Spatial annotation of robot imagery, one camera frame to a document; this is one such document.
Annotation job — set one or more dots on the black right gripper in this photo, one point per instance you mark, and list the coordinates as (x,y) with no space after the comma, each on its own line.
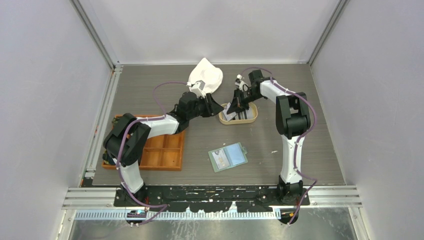
(238,104)

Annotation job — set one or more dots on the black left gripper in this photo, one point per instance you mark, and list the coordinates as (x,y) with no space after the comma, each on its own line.
(212,107)

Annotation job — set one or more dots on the beige oval card tray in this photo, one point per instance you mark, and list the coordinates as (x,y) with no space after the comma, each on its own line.
(244,117)

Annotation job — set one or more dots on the white credit card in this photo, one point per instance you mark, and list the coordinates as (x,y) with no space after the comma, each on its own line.
(220,158)

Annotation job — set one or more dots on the green card holder wallet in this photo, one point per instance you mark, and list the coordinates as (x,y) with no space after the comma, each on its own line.
(236,154)

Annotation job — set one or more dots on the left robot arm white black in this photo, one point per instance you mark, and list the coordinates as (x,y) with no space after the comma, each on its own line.
(185,110)

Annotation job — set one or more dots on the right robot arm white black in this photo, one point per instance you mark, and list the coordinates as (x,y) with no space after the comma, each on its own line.
(292,121)

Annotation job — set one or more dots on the white folded cloth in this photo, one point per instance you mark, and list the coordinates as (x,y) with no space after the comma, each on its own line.
(207,72)

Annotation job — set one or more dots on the orange compartment organizer tray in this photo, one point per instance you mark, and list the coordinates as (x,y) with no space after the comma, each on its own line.
(151,142)

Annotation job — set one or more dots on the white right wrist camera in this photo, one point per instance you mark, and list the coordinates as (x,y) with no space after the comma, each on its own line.
(242,86)

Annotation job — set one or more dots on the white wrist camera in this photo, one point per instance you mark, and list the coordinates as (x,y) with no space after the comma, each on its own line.
(198,89)
(242,86)

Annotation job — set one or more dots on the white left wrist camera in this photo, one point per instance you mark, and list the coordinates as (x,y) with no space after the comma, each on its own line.
(198,89)

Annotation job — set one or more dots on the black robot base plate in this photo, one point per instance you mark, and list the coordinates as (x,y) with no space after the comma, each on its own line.
(217,198)

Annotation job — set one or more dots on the aluminium frame rail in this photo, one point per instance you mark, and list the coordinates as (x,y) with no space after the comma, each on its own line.
(326,196)

